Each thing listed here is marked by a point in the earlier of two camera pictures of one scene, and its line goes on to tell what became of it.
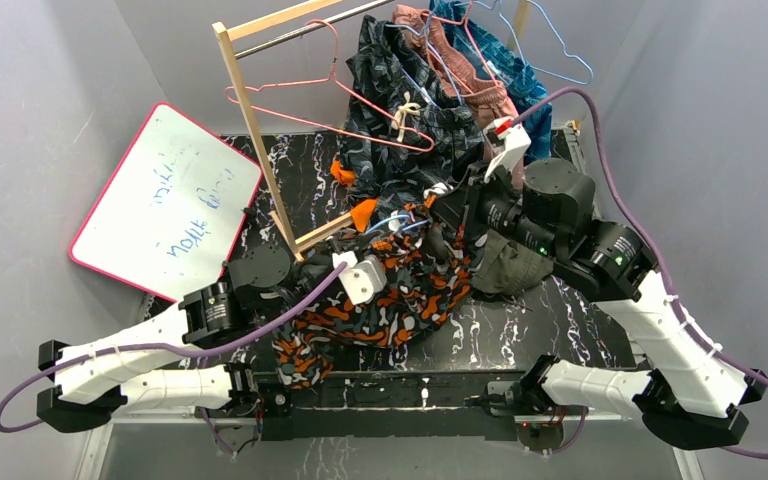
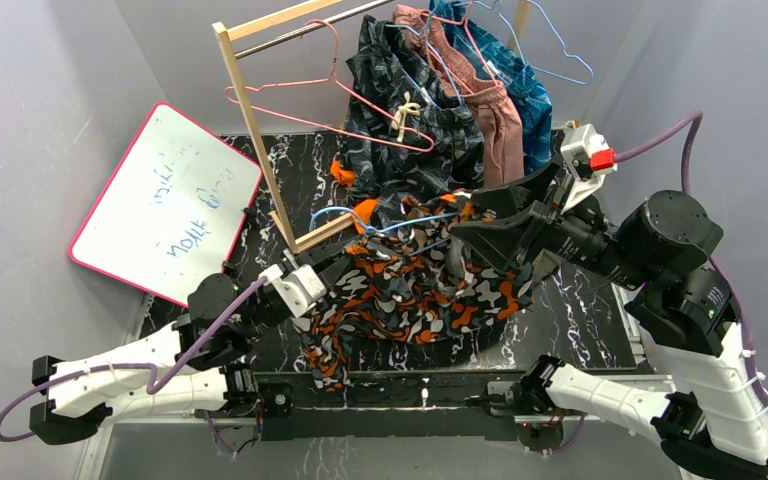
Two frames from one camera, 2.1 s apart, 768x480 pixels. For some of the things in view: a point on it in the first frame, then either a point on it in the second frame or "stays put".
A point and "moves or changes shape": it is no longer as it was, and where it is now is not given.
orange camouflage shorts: (425, 282) moves or changes shape
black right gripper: (459, 207) to (519, 202)
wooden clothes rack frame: (238, 24) stays put
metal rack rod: (321, 24) stays put
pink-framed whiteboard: (167, 219) stays put
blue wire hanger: (395, 218) to (370, 230)
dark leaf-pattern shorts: (404, 131) stays put
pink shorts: (484, 96) stays put
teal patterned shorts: (497, 58) stays put
